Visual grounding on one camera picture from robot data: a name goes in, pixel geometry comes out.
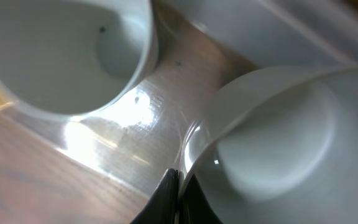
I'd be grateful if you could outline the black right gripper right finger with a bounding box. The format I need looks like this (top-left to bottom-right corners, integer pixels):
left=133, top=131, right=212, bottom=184
left=179, top=175, right=222, bottom=224

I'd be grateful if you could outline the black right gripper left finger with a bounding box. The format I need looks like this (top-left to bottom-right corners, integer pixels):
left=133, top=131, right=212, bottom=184
left=131, top=169, right=179, bottom=224

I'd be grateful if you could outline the white plastic bowl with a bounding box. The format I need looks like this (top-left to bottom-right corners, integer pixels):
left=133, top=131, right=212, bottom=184
left=179, top=65, right=358, bottom=223

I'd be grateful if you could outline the white plastic cup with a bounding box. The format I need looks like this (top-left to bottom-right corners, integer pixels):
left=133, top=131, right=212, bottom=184
left=0, top=0, right=158, bottom=120

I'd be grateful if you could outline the clear plastic storage container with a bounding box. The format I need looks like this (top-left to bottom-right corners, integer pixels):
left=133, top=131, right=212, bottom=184
left=0, top=0, right=358, bottom=200

